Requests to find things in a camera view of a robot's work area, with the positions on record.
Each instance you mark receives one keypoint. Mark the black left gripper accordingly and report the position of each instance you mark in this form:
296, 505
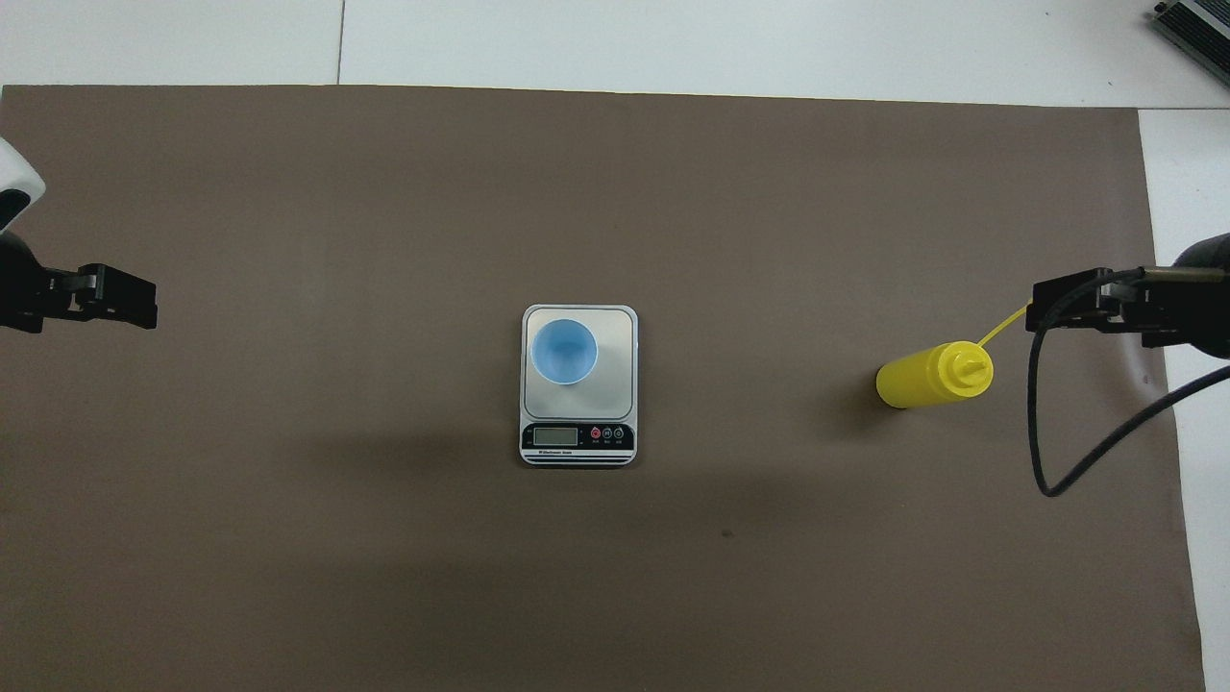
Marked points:
21, 293

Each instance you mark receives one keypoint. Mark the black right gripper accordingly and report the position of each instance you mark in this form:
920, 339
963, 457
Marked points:
1196, 308

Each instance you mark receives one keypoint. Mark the yellow squeeze bottle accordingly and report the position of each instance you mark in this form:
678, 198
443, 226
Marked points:
913, 384

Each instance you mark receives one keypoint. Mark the light blue plastic cup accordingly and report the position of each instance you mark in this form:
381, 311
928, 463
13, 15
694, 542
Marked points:
565, 354

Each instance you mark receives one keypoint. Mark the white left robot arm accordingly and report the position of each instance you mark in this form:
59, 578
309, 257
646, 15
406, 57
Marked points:
14, 178

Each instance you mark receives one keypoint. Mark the silver digital kitchen scale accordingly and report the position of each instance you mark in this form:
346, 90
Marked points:
615, 404

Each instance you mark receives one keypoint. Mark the brown paper table mat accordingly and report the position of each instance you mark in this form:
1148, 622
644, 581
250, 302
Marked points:
288, 500

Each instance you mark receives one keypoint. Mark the grey ribbed metal device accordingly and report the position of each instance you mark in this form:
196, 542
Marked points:
1201, 24

